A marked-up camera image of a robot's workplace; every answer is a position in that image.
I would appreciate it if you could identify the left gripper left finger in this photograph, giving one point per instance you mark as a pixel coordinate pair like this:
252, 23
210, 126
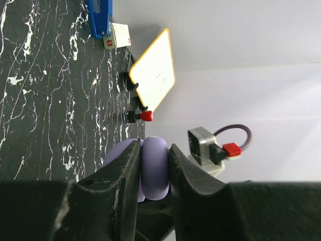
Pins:
102, 206

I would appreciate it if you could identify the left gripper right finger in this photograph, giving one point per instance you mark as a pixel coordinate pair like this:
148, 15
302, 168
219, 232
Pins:
205, 208

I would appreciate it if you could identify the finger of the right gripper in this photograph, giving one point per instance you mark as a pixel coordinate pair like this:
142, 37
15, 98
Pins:
154, 220

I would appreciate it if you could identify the purple earbud charging case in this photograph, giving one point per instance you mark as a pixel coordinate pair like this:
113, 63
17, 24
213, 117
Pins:
154, 169

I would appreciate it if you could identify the red emergency stop button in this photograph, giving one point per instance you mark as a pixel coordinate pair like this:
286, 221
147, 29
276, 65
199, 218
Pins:
146, 116

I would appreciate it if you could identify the small cream cardboard box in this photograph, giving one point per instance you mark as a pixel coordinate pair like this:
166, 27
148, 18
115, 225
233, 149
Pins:
119, 37

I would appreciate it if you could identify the blue stapler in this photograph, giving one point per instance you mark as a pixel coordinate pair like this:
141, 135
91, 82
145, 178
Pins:
100, 16

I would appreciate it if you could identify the whiteboard with yellow frame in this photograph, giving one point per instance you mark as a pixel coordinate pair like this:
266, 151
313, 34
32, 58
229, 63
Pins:
153, 73

